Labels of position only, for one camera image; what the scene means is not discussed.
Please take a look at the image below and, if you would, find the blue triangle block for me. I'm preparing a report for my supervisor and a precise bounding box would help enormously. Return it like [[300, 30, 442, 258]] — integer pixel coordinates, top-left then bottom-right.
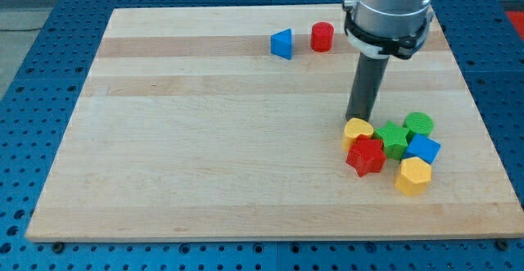
[[270, 29, 293, 60]]

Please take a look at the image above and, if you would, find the yellow heart block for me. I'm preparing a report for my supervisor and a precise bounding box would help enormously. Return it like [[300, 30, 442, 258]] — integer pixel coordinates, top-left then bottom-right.
[[341, 118, 374, 151]]

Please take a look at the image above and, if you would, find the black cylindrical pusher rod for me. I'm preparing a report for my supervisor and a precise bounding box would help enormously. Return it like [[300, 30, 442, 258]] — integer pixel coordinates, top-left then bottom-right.
[[346, 53, 389, 121]]

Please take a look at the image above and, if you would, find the yellow hexagon block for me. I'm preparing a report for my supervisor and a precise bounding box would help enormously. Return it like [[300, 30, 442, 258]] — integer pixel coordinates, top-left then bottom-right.
[[394, 156, 432, 196]]

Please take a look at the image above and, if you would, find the red cylinder block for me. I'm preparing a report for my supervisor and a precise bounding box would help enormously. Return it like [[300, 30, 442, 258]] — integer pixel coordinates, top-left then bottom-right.
[[310, 22, 334, 52]]

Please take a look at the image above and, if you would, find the green cylinder block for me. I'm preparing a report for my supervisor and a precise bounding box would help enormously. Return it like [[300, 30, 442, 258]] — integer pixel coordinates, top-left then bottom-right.
[[403, 111, 434, 142]]

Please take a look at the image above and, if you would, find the red star block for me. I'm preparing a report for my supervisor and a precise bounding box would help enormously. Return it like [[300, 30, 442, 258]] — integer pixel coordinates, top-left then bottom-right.
[[346, 135, 386, 178]]

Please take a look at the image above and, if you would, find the green star block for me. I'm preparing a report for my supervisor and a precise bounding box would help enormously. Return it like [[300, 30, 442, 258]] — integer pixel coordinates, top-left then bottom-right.
[[373, 121, 409, 160]]

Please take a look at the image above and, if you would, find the blue cube block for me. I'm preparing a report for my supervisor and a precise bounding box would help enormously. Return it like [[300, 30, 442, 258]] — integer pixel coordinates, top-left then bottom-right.
[[403, 133, 441, 165]]

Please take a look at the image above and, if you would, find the light wooden board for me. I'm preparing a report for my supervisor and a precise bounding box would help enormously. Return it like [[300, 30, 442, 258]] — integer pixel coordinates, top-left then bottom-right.
[[25, 4, 523, 242]]

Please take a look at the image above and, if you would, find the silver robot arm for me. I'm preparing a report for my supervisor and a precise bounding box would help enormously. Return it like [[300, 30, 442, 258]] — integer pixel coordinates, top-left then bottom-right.
[[342, 0, 433, 60]]

